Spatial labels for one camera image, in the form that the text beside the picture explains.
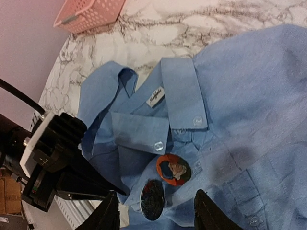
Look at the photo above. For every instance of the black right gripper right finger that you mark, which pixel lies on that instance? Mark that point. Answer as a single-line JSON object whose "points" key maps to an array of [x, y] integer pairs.
{"points": [[208, 216]]}

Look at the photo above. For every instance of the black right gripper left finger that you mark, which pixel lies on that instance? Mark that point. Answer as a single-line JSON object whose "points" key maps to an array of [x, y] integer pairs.
{"points": [[105, 217]]}

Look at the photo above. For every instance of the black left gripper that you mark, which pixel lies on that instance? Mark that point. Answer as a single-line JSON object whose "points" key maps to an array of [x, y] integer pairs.
{"points": [[79, 180]]}

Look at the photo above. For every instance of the round brooch dark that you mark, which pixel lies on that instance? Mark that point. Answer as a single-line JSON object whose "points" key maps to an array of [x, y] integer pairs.
{"points": [[152, 200]]}

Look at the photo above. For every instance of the round brooch orange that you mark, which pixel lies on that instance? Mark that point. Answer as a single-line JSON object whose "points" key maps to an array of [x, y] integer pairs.
{"points": [[173, 169]]}

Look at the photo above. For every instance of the blue shirt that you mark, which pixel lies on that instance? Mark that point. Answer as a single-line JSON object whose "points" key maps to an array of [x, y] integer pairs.
{"points": [[236, 113]]}

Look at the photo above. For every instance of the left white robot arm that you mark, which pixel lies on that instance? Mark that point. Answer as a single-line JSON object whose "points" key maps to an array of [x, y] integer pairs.
{"points": [[12, 135]]}

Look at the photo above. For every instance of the pink plastic basket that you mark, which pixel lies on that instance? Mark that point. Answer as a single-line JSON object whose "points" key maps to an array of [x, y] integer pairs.
{"points": [[77, 16]]}

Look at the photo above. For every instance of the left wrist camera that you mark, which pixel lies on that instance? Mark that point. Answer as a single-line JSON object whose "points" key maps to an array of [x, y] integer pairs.
{"points": [[53, 144]]}

